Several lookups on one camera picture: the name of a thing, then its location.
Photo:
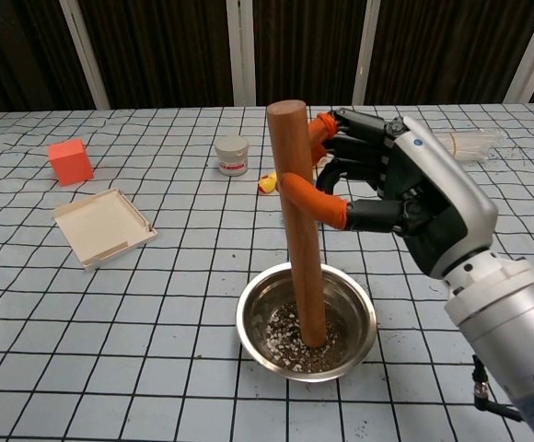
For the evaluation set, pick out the yellow rubber chicken toy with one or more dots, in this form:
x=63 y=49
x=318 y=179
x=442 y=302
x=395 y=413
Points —
x=268 y=183

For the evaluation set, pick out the white jar with grey lid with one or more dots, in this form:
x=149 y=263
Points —
x=232 y=159

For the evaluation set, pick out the crushed grey white granules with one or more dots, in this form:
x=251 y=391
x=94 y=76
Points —
x=285 y=340

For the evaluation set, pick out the clear plastic tube bundle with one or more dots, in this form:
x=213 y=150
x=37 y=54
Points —
x=474 y=145

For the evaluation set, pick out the stainless steel bowl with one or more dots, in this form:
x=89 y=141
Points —
x=258 y=304

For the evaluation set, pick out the orange cube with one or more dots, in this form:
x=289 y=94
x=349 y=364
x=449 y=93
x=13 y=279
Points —
x=70 y=163

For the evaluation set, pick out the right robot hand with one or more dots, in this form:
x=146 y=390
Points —
x=437 y=202

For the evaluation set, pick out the blue checked tablecloth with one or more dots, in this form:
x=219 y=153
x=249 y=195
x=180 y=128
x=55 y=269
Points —
x=110 y=345

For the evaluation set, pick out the white shallow box tray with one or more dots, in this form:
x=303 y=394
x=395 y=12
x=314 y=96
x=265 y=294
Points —
x=101 y=228

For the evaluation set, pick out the white metal frame post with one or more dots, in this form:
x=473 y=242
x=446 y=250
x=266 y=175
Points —
x=531 y=50
x=241 y=55
x=85 y=60
x=366 y=55

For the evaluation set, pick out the wooden rolling pin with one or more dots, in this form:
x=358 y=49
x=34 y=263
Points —
x=306 y=276

